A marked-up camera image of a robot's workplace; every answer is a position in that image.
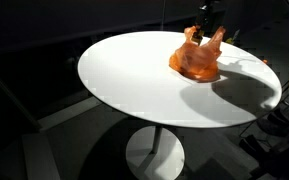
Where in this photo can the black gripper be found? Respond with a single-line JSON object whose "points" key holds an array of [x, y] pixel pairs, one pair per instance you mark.
{"points": [[205, 13]]}

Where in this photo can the orange plastic bag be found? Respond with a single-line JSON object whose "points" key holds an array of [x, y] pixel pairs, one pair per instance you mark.
{"points": [[197, 60]]}

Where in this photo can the small orange object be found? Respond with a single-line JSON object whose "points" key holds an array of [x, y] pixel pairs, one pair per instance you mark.
{"points": [[265, 61]]}

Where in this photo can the black diagonal bar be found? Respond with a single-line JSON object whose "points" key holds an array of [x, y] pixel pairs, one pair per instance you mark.
{"points": [[12, 96]]}

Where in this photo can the white round table pedestal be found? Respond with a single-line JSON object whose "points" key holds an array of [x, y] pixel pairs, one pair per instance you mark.
{"points": [[155, 155]]}

